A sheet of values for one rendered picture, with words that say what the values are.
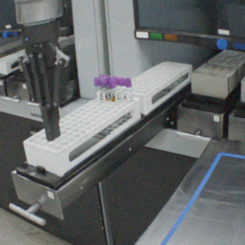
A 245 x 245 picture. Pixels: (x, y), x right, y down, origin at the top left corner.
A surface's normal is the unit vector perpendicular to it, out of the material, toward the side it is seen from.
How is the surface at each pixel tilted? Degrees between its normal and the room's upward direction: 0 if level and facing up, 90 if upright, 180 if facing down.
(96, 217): 90
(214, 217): 0
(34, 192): 90
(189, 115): 90
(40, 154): 90
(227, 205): 0
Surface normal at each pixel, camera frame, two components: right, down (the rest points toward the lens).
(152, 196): -0.54, 0.38
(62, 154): 0.84, 0.17
